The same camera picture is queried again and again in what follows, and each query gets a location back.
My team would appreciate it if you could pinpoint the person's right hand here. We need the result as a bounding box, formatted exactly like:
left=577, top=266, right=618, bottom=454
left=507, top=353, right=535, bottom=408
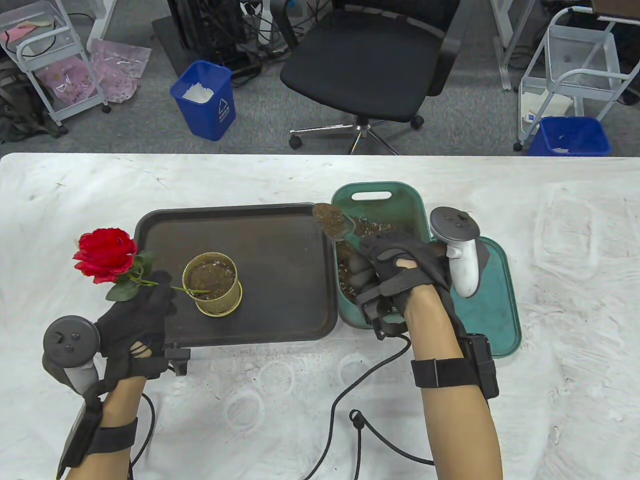
left=347, top=231, right=468, bottom=333

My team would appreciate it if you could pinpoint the person's left hand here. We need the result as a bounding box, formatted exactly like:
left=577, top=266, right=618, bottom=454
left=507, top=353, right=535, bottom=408
left=94, top=284, right=177, bottom=383

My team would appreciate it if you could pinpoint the brown potting mix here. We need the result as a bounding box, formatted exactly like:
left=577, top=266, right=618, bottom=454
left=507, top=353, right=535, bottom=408
left=335, top=217, right=401, bottom=306
left=187, top=260, right=236, bottom=301

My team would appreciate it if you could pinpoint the red artificial rose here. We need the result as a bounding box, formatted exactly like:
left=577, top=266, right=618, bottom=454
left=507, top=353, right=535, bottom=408
left=73, top=227, right=213, bottom=302

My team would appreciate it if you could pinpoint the green plastic garden scoop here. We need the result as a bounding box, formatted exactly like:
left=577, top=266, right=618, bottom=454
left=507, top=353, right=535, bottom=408
left=312, top=202, right=371, bottom=251

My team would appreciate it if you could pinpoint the teal plastic bin lid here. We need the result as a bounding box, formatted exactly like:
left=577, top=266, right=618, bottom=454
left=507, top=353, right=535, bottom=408
left=450, top=236, right=522, bottom=359

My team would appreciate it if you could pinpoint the person's right forearm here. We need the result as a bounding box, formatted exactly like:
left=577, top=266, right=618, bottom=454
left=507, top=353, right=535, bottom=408
left=404, top=285, right=503, bottom=480

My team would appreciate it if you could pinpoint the person's left forearm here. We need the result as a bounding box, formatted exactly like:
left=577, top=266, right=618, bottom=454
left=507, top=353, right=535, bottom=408
left=65, top=375, right=150, bottom=480

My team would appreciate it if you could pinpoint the gray right hand controller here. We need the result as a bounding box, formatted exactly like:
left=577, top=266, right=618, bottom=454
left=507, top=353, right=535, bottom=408
left=430, top=206, right=491, bottom=298

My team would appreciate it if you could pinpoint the gray hand controller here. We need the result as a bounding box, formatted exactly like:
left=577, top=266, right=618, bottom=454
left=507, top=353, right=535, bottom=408
left=430, top=206, right=491, bottom=298
left=42, top=316, right=116, bottom=396

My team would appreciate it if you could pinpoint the gray left hand controller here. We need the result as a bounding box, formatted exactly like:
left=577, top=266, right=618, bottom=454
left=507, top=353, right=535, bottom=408
left=42, top=316, right=116, bottom=396

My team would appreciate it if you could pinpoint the teal plastic storage bin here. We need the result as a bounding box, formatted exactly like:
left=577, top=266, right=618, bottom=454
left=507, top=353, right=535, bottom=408
left=331, top=181, right=439, bottom=330

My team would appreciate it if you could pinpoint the gold ribbed flower pot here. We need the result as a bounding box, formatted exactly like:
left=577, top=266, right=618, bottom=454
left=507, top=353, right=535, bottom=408
left=182, top=253, right=244, bottom=317

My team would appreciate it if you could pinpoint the dark brown plastic tray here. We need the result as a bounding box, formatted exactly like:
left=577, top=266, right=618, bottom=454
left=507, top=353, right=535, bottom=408
left=118, top=202, right=339, bottom=347

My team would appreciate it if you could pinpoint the blue plastic waste bin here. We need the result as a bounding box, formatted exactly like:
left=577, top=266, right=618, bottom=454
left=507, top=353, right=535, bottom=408
left=526, top=116, right=612, bottom=157

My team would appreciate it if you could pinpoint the black office chair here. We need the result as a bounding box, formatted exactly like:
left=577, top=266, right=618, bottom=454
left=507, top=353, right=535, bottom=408
left=270, top=0, right=461, bottom=155

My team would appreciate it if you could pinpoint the blue bin with white paper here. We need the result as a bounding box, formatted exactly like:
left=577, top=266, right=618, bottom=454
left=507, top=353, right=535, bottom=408
left=169, top=60, right=237, bottom=142

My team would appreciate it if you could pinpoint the dark backpack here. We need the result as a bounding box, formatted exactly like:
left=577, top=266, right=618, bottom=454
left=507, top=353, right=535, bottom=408
left=0, top=62, right=69, bottom=145

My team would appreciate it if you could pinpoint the white cart with white box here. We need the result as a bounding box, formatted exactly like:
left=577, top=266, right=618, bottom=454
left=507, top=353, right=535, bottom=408
left=513, top=7, right=640, bottom=152

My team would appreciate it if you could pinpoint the pink plastic bag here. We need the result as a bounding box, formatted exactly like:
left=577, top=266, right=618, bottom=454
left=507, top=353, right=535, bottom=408
left=90, top=39, right=152, bottom=104

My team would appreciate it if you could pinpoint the white power strip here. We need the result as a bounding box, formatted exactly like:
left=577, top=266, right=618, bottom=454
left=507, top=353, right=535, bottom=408
left=240, top=0, right=273, bottom=46

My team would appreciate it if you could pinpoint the white cart with pink bag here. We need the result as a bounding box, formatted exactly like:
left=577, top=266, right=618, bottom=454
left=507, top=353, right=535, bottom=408
left=0, top=0, right=111, bottom=127

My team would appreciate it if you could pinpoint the black computer tower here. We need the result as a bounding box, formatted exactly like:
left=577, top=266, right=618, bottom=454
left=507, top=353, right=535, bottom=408
left=166, top=0, right=251, bottom=68

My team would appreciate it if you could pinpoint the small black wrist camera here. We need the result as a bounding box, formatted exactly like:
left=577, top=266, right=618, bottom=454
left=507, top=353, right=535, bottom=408
left=356, top=292, right=408, bottom=341
left=165, top=347, right=192, bottom=377

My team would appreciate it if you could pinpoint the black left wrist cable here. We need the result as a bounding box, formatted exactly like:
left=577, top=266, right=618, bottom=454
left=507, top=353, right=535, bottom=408
left=129, top=392, right=157, bottom=480

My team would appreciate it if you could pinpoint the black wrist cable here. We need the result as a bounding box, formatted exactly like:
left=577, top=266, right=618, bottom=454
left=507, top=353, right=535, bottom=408
left=129, top=392, right=157, bottom=480
left=305, top=335, right=436, bottom=480

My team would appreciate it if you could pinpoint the left wrist strap with box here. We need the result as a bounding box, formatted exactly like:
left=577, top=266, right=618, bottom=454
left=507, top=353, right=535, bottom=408
left=56, top=395, right=140, bottom=478

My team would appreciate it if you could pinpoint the wrist strap with box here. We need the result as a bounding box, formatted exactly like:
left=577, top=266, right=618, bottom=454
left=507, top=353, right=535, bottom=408
left=56, top=395, right=140, bottom=478
left=411, top=334, right=500, bottom=401

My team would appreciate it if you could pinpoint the right wrist strap with box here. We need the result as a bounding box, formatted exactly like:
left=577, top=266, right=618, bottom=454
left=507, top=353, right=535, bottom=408
left=411, top=334, right=500, bottom=401

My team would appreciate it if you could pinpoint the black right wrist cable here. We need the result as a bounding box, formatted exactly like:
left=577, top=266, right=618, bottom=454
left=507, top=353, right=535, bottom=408
left=305, top=335, right=436, bottom=480

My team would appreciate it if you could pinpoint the white table leg frame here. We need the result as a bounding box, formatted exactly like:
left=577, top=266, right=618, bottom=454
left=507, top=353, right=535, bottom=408
left=86, top=0, right=118, bottom=53
left=490, top=0, right=536, bottom=92

